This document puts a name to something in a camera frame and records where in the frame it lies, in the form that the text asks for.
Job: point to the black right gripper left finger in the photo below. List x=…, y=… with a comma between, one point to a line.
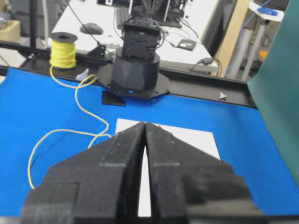
x=100, y=185

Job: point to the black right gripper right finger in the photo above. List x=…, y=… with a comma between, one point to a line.
x=192, y=187

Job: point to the white foam board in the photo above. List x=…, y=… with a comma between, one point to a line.
x=202, y=140

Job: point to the dark green backdrop sheet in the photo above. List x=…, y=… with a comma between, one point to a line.
x=275, y=89

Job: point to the black square disk case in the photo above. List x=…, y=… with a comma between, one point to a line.
x=186, y=44

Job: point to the grey computer mouse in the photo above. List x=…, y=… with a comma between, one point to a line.
x=91, y=28

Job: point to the black keyboard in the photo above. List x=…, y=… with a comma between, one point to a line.
x=122, y=16

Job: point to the black aluminium frame rail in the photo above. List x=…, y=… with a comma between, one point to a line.
x=181, y=83

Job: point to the black spool of yellow wire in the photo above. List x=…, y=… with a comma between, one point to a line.
x=63, y=51

